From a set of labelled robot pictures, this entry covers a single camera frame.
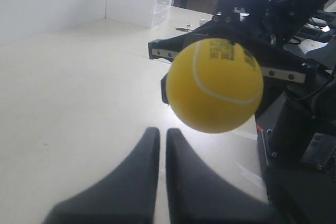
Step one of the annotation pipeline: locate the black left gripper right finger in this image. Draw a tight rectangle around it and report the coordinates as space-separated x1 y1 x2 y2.
166 128 284 223

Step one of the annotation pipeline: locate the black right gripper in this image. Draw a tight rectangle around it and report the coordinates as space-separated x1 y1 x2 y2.
148 6 316 104

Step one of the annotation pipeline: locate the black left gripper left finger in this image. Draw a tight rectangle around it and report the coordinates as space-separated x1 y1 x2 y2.
44 127 160 223

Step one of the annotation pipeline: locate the yellow tennis ball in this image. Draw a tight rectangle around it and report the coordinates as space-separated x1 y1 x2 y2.
165 38 264 134

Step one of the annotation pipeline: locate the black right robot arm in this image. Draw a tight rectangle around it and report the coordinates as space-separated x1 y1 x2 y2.
148 0 335 223

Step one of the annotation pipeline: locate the small debris on table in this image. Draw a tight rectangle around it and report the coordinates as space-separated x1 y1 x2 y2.
175 23 193 33

